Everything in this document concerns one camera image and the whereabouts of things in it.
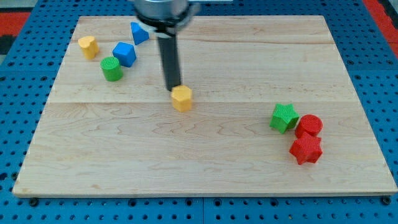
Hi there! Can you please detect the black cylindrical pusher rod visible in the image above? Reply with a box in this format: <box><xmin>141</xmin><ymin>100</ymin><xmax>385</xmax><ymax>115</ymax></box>
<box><xmin>157</xmin><ymin>36</ymin><xmax>181</xmax><ymax>91</ymax></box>

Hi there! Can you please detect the yellow hexagon block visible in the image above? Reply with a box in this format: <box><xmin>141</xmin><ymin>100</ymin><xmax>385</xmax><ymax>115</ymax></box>
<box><xmin>171</xmin><ymin>85</ymin><xmax>192</xmax><ymax>112</ymax></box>

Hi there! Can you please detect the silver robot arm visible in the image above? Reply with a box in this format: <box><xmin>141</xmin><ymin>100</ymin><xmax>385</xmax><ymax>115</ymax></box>
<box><xmin>134</xmin><ymin>0</ymin><xmax>200</xmax><ymax>91</ymax></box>

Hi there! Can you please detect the green star block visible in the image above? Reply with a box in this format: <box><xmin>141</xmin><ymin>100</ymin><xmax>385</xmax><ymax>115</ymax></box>
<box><xmin>269</xmin><ymin>103</ymin><xmax>300</xmax><ymax>134</ymax></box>

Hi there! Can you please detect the red star block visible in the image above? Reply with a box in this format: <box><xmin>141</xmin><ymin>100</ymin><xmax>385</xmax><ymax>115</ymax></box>
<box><xmin>289</xmin><ymin>132</ymin><xmax>323</xmax><ymax>165</ymax></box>

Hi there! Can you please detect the blue triangle block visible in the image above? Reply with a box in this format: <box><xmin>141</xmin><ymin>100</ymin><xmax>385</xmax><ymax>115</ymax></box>
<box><xmin>131</xmin><ymin>22</ymin><xmax>149</xmax><ymax>45</ymax></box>

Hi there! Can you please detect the blue cube block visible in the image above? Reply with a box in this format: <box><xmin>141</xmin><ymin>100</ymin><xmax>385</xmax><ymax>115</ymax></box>
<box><xmin>113</xmin><ymin>42</ymin><xmax>136</xmax><ymax>67</ymax></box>

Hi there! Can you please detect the green cylinder block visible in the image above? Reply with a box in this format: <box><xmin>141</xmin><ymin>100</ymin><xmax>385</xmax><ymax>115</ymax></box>
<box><xmin>100</xmin><ymin>57</ymin><xmax>123</xmax><ymax>82</ymax></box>

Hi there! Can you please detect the yellow heart block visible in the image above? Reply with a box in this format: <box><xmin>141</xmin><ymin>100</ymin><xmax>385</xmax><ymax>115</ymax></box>
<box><xmin>78</xmin><ymin>35</ymin><xmax>100</xmax><ymax>60</ymax></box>

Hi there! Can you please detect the wooden board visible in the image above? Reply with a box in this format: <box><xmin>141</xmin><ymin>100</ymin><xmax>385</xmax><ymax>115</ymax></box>
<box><xmin>13</xmin><ymin>16</ymin><xmax>397</xmax><ymax>198</ymax></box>

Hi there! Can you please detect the red cylinder block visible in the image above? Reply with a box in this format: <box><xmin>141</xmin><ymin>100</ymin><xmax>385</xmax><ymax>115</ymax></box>
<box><xmin>295</xmin><ymin>114</ymin><xmax>323</xmax><ymax>138</ymax></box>

